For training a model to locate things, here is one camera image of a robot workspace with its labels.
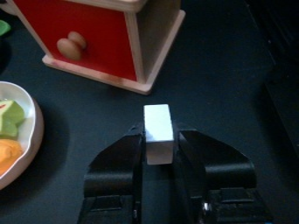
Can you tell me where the green toy food piece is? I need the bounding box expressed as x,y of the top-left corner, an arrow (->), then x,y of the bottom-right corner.
0,99 -> 26,140

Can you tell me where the small bright green toy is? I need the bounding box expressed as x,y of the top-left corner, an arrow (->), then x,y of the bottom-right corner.
0,19 -> 11,37

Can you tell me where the white plate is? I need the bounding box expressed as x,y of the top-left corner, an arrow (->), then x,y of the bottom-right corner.
0,80 -> 45,192

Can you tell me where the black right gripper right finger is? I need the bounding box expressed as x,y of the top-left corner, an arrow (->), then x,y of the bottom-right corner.
172,129 -> 274,224

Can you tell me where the orange toy food piece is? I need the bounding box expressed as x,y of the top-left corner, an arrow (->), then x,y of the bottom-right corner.
0,138 -> 25,177

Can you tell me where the white toy sushi piece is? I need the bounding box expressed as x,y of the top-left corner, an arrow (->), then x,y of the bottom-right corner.
142,103 -> 174,166

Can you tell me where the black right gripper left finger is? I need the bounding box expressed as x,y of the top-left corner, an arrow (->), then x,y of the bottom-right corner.
76,125 -> 146,224

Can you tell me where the red wooden drawer box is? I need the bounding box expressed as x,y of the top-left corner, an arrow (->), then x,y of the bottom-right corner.
3,0 -> 186,96

